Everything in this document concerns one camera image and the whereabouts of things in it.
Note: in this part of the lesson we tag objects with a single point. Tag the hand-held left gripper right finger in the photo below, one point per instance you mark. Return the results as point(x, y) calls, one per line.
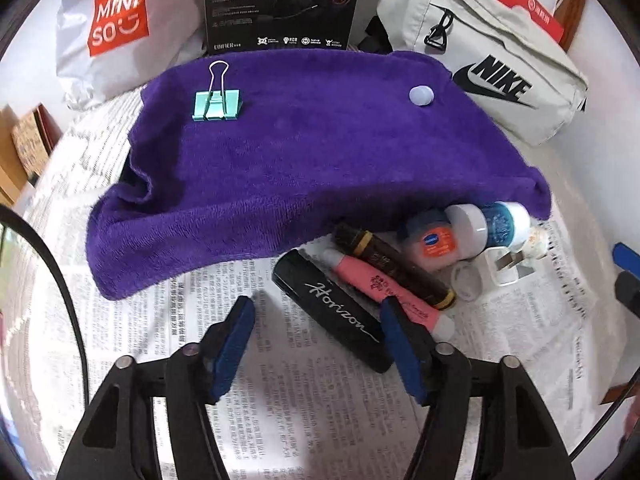
point(400, 345)

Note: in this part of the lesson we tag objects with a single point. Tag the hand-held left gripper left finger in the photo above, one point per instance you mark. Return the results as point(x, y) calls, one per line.
point(235, 340)

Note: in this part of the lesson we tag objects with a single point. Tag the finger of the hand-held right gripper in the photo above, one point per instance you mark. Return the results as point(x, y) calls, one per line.
point(631, 292)
point(627, 257)

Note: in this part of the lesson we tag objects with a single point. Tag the pink tube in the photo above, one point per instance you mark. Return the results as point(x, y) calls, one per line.
point(370, 280)

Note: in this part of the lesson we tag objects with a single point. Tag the black case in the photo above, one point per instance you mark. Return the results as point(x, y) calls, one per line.
point(335, 310)

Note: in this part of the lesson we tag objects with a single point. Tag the dark brown gold-banded tube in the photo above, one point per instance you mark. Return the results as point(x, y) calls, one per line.
point(395, 267)

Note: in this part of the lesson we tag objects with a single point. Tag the small translucent round lid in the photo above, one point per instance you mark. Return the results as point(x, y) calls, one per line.
point(467, 282)

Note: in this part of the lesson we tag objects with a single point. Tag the small cream bottle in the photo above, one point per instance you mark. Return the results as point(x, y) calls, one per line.
point(536, 245)

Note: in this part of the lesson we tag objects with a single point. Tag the orange-lidded jar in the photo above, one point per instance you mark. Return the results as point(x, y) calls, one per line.
point(435, 247)

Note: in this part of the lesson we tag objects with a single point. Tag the white charger plug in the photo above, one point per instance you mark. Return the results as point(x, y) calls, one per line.
point(505, 272)

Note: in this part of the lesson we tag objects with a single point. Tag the blue bottle with white cap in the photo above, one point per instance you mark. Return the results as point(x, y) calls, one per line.
point(500, 225)

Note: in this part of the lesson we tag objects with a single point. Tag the purple towel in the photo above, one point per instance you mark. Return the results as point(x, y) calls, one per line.
point(310, 160)

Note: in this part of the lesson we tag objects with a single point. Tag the teal binder clip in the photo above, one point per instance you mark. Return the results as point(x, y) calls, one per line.
point(217, 105)

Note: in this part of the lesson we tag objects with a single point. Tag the lavender round cap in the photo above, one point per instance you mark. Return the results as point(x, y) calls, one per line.
point(421, 95)

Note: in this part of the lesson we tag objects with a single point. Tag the wooden headboard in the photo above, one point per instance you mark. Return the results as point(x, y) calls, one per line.
point(575, 5)

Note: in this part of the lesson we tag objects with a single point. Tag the grey waist bag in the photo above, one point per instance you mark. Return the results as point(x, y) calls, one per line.
point(480, 40)

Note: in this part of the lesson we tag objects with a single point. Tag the red cardboard box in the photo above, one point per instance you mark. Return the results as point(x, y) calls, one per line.
point(535, 10)

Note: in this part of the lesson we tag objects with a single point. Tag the brown cardboard box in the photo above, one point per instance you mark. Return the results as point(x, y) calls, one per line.
point(25, 145)

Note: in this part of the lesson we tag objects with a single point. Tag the white plastic shopping bag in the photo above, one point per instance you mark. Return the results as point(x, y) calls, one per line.
point(100, 75)

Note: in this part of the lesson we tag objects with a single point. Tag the black product box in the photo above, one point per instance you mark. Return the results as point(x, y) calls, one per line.
point(280, 0)

